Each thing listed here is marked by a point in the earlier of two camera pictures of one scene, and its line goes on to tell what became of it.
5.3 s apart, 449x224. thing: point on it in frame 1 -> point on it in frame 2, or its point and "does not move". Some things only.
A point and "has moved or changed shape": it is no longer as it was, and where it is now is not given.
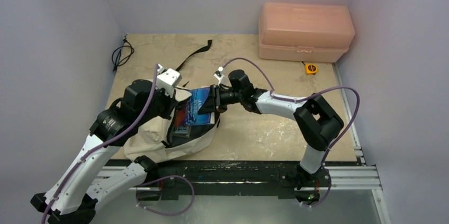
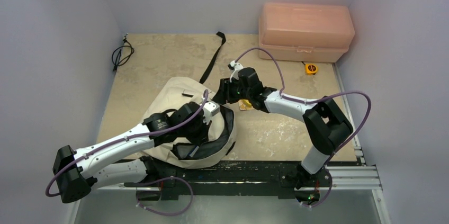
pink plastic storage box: x=317 y=33 does not move
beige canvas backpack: x=155 y=142 has moved or changed shape
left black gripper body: x=161 y=106 -> x=195 y=134
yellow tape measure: x=311 y=68 does not move
